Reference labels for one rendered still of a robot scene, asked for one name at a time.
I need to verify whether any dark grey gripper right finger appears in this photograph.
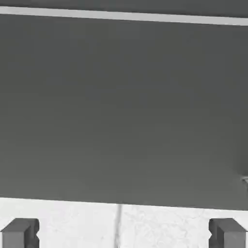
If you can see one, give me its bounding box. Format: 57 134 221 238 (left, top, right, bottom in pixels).
208 217 248 248

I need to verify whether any dark grey cabinet door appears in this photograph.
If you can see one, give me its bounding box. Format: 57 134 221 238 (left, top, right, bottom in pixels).
0 14 248 211

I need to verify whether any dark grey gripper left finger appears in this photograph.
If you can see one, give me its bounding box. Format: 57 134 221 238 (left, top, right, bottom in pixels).
0 217 40 248

